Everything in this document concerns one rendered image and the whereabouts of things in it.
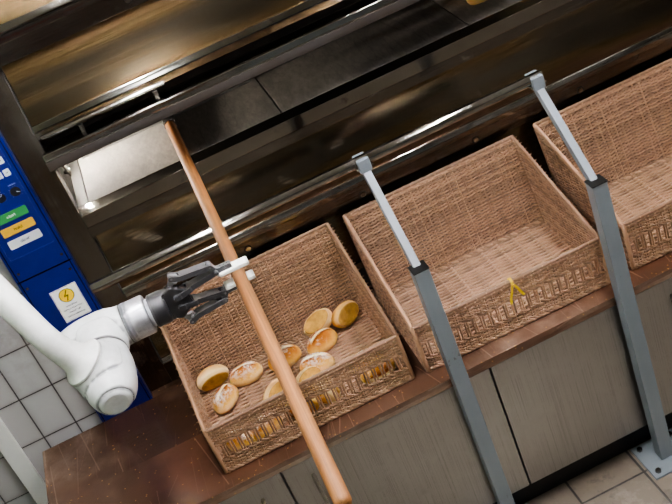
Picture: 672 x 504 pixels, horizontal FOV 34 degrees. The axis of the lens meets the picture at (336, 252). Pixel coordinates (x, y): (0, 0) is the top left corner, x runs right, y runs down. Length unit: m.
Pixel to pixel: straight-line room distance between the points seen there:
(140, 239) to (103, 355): 0.86
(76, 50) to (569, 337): 1.46
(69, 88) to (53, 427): 1.02
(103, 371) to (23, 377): 1.00
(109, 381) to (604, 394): 1.47
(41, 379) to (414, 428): 1.07
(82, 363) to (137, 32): 0.97
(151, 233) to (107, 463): 0.64
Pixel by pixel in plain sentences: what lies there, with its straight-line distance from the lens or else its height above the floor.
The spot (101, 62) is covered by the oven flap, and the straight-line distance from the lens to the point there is 2.87.
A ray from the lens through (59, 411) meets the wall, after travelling 3.30.
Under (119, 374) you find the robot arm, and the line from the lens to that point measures 2.25.
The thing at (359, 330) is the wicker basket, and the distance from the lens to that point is 3.13.
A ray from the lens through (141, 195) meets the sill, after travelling 3.01.
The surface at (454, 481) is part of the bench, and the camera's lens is 3.09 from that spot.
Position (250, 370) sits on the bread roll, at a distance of 3.09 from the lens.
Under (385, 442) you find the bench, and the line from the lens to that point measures 2.92.
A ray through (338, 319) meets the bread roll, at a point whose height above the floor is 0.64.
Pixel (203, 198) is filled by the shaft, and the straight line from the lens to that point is 2.73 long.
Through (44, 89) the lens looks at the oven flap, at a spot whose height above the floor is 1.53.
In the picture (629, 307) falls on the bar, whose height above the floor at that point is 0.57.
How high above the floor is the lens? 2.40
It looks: 31 degrees down
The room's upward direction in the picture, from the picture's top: 23 degrees counter-clockwise
